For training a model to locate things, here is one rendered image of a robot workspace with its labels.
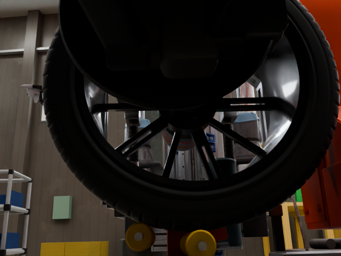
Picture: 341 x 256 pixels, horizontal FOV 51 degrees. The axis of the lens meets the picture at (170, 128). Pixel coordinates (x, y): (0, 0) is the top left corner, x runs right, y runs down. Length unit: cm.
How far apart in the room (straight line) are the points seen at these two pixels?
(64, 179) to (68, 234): 126
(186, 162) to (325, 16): 84
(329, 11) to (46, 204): 806
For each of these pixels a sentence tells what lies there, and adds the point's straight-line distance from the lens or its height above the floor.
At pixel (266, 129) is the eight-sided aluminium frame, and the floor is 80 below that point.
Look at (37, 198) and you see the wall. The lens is 892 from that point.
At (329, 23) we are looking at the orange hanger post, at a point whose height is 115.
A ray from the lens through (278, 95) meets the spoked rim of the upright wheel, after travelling 97.
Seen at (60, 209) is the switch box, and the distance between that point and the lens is 850.
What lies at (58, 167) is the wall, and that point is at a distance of 885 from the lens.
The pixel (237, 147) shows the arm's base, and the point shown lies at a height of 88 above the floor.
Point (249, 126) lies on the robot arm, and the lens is 159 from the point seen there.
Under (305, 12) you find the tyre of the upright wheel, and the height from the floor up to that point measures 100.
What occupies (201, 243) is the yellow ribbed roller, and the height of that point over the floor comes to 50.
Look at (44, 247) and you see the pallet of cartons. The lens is 670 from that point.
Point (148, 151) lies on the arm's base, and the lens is 159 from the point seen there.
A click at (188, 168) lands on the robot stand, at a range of 165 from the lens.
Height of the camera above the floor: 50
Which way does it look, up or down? 17 degrees up
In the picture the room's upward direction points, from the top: 2 degrees counter-clockwise
